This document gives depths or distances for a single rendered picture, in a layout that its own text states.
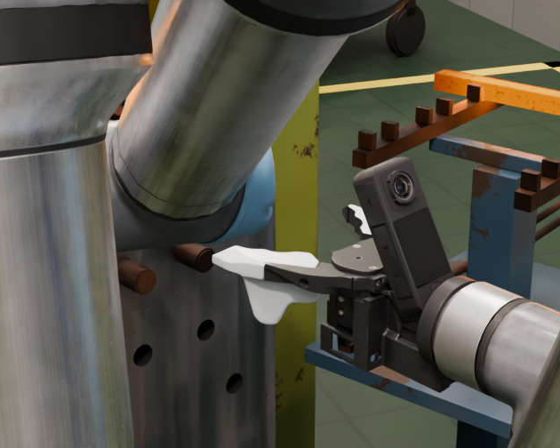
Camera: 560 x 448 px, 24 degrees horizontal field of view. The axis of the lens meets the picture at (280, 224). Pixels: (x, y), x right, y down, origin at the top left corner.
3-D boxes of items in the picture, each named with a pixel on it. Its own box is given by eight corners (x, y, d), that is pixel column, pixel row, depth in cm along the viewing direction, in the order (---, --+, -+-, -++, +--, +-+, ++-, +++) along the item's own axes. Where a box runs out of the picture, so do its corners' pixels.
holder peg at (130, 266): (157, 291, 130) (156, 266, 129) (136, 299, 128) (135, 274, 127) (134, 278, 132) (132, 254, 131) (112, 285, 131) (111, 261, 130)
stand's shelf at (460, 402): (672, 316, 169) (674, 301, 169) (523, 444, 140) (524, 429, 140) (473, 257, 187) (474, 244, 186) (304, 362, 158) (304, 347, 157)
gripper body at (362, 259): (311, 347, 104) (424, 404, 95) (312, 248, 100) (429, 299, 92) (377, 317, 108) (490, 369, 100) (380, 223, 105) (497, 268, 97)
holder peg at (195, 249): (217, 269, 135) (216, 245, 133) (196, 276, 133) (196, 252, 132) (193, 258, 137) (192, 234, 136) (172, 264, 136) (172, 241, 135)
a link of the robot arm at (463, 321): (476, 316, 89) (548, 282, 94) (427, 294, 92) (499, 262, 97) (470, 411, 92) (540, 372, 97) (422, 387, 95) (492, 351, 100)
